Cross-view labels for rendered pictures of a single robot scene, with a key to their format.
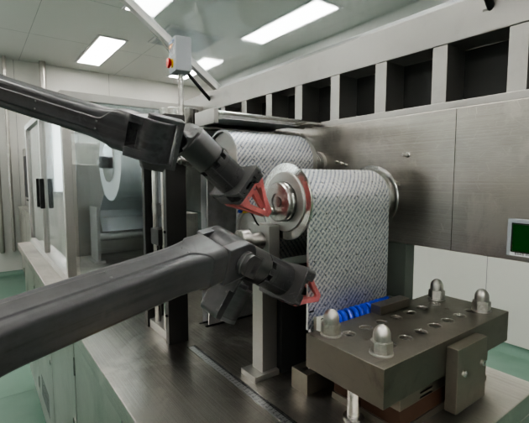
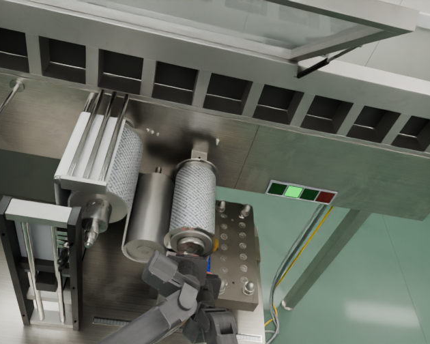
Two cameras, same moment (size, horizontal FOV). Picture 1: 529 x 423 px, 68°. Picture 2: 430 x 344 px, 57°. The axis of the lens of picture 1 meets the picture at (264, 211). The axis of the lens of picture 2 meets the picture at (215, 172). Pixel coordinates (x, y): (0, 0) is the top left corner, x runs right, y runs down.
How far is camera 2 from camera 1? 1.12 m
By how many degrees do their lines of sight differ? 69
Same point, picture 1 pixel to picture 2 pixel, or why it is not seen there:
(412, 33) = (240, 64)
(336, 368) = (228, 304)
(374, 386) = (250, 307)
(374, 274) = not seen: hidden behind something
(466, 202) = (250, 170)
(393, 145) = (206, 132)
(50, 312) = not seen: outside the picture
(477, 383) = not seen: hidden behind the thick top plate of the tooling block
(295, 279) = (213, 287)
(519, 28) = (308, 96)
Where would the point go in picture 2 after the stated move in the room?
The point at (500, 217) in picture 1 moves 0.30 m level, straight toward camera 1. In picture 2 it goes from (266, 178) to (308, 252)
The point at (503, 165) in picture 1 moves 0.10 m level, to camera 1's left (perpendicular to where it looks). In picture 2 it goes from (276, 158) to (260, 173)
